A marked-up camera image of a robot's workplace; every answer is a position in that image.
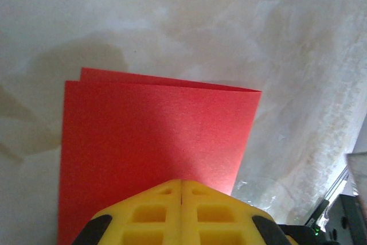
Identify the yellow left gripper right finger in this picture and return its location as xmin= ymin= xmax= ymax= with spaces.
xmin=181 ymin=178 xmax=290 ymax=245

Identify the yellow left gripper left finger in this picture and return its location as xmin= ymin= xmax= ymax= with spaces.
xmin=71 ymin=178 xmax=183 ymax=245

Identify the red square paper sheet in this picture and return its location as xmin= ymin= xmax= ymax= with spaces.
xmin=57 ymin=67 xmax=262 ymax=245

